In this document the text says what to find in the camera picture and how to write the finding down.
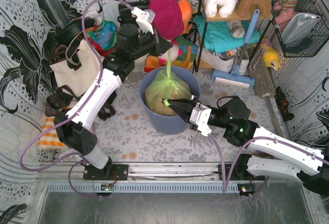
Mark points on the black hat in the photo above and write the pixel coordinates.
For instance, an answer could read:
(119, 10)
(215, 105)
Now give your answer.
(65, 35)

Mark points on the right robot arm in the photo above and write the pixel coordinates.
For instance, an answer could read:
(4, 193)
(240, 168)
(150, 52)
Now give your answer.
(261, 152)

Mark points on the black leather handbag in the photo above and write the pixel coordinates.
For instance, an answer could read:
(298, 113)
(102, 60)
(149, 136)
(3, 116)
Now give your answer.
(125, 15)

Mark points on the black wire basket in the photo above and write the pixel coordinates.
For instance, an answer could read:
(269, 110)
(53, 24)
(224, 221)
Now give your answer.
(309, 46)

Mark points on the silver foil pouch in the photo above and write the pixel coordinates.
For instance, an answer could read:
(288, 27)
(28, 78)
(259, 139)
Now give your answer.
(299, 27)

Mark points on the green trash bag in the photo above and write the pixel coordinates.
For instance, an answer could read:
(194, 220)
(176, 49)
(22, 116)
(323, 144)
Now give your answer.
(165, 86)

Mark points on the cream canvas tote bag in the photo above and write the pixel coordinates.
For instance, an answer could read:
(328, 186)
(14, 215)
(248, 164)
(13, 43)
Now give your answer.
(80, 77)

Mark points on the crumpled brown paper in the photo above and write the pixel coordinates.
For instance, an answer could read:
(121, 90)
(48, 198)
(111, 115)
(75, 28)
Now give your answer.
(153, 100)

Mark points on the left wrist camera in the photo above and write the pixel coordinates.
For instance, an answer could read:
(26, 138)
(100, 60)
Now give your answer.
(144, 19)

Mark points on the magenta cloth bag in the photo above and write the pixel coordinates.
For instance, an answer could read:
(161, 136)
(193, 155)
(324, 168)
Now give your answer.
(168, 18)

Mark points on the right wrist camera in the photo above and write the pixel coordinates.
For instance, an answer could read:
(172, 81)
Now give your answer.
(199, 118)

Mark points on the orange plush toy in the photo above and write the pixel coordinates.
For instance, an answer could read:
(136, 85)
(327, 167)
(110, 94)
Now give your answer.
(186, 12)

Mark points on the orange checkered towel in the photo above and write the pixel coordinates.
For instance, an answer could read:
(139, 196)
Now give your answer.
(50, 141)

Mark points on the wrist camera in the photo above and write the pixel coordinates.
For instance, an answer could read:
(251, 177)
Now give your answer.
(199, 118)
(144, 19)

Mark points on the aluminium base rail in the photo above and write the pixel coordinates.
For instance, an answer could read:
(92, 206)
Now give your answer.
(146, 177)

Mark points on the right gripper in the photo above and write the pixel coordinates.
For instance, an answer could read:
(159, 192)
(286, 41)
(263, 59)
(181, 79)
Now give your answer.
(192, 109)

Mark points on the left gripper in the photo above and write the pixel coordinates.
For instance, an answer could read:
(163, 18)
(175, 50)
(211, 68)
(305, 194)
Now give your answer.
(157, 44)

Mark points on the blue trash bin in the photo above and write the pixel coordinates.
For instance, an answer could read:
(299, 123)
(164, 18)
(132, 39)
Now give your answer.
(169, 125)

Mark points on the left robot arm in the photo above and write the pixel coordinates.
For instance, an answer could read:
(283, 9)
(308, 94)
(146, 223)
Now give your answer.
(73, 127)

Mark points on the brown patterned strap bag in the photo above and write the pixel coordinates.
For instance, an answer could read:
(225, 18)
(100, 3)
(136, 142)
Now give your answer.
(64, 98)

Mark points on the yellow plush duck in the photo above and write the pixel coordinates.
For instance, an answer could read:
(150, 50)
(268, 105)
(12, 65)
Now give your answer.
(270, 56)

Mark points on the pink plush doll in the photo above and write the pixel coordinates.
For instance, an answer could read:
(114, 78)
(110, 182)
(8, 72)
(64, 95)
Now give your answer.
(176, 53)

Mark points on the grey patterned sneaker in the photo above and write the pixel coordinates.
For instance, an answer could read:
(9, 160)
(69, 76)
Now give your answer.
(236, 28)

